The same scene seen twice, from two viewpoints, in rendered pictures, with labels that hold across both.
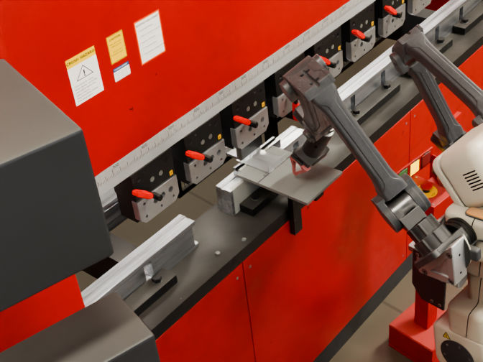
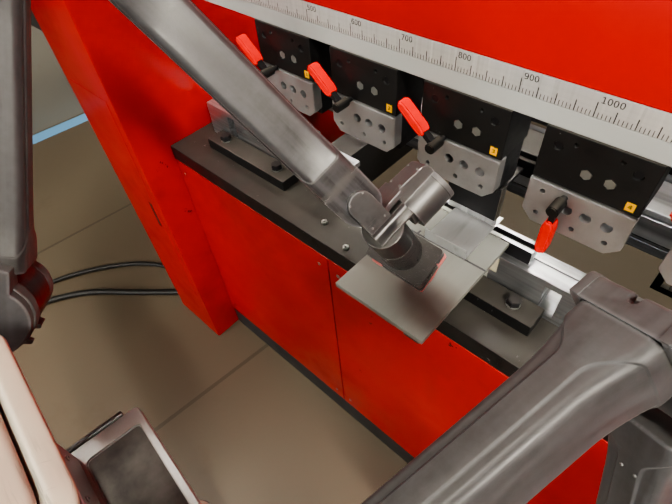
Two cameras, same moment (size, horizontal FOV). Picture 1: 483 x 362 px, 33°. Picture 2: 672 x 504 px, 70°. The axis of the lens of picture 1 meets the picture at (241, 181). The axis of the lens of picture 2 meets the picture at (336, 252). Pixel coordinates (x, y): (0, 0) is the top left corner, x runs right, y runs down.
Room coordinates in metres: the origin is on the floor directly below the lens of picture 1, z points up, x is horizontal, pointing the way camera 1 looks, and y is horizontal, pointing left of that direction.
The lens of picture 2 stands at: (1.84, -0.69, 1.64)
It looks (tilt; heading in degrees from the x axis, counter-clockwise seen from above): 48 degrees down; 93
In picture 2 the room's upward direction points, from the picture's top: 6 degrees counter-clockwise
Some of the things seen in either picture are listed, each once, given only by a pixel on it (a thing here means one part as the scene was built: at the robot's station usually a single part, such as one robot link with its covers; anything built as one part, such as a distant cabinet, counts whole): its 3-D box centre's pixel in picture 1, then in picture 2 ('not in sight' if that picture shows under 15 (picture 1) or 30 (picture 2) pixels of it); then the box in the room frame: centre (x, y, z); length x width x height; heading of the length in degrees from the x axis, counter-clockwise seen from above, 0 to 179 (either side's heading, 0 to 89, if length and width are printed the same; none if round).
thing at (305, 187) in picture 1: (289, 174); (424, 264); (1.97, -0.14, 1.00); 0.26 x 0.18 x 0.01; 46
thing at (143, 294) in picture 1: (132, 307); (251, 158); (1.59, 0.33, 0.89); 0.30 x 0.05 x 0.03; 136
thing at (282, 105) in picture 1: (281, 82); (594, 179); (2.19, -0.16, 1.18); 0.15 x 0.09 x 0.17; 136
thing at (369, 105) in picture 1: (371, 103); not in sight; (2.47, -0.50, 0.89); 0.30 x 0.05 x 0.03; 136
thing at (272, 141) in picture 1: (257, 156); (484, 229); (2.09, -0.06, 0.98); 0.20 x 0.03 x 0.03; 136
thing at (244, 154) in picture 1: (249, 144); (474, 196); (2.07, -0.04, 1.05); 0.10 x 0.02 x 0.10; 136
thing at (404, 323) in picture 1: (430, 336); not in sight; (2.08, -0.64, 0.06); 0.25 x 0.20 x 0.12; 39
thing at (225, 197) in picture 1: (263, 169); (489, 257); (2.11, -0.08, 0.92); 0.39 x 0.06 x 0.10; 136
